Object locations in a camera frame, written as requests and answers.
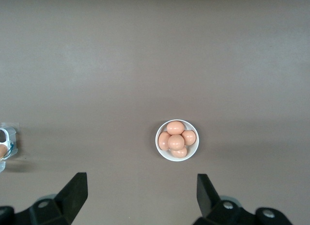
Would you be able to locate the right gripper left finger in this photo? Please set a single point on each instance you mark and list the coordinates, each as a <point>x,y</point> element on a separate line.
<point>60,208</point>

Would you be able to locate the blue rubber band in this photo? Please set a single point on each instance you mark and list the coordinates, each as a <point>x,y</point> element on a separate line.
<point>9,151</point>

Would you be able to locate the clear plastic egg box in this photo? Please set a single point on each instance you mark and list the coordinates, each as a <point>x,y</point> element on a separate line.
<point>10,138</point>

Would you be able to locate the brown egg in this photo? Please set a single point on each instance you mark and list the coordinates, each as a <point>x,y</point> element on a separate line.
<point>190,137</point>
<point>2,151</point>
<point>162,140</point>
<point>175,127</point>
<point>176,142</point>
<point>179,153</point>

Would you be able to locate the white round bowl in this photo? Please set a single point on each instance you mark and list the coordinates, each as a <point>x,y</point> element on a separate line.
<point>195,150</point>

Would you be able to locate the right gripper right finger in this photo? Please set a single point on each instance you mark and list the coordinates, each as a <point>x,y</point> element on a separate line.
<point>218,213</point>

